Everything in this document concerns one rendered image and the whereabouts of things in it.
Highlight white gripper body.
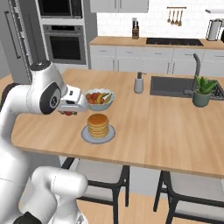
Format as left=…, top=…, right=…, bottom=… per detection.
left=56, top=99, right=88, bottom=115

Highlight pancake stack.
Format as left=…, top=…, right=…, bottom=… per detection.
left=87, top=113, right=110, bottom=139

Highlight grey fridge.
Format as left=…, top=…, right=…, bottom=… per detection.
left=0, top=0, right=40, bottom=86

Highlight red fruit pile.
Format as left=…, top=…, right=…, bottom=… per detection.
left=85, top=92, right=100, bottom=105

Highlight pale blue fruit bowl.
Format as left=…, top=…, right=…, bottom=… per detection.
left=84, top=87, right=116, bottom=112

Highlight yellow banana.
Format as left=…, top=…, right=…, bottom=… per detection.
left=95, top=92, right=114, bottom=105

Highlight grey round plate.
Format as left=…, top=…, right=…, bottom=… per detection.
left=80, top=123, right=116, bottom=144

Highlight steel built-in oven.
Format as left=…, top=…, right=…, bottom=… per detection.
left=42, top=24, right=88, bottom=66

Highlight grey soap dispenser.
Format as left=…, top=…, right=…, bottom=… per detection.
left=133, top=71, right=145, bottom=95

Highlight black chair with grey seat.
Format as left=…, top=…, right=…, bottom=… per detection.
left=59, top=157, right=131, bottom=224
left=152, top=170, right=224, bottom=224

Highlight white base cupboards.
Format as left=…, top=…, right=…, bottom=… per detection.
left=88, top=44, right=224, bottom=79

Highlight wooden knife block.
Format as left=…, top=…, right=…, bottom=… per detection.
left=131, top=20, right=140, bottom=40

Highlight dark grey sink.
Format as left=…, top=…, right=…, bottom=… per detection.
left=150, top=75, right=224, bottom=102

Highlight black microwave oven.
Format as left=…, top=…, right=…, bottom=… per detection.
left=37, top=0, right=84, bottom=20

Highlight black hob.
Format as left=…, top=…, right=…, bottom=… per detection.
left=145, top=37, right=205, bottom=47

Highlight green plant in pot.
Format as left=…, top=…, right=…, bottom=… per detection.
left=192, top=74, right=220, bottom=109

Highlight dark grey tap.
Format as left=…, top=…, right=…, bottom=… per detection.
left=183, top=52, right=202, bottom=96

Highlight black dish rack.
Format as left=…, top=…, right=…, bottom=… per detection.
left=212, top=82, right=224, bottom=101

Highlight grey range hood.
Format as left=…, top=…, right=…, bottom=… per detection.
left=204, top=8, right=224, bottom=15

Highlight black fridge handle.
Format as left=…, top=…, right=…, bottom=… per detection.
left=3, top=10, right=14, bottom=44

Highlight white wall cupboards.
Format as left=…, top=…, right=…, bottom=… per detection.
left=89, top=0, right=150, bottom=14

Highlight wooden tool rail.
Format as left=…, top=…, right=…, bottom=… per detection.
left=166, top=5, right=187, bottom=11

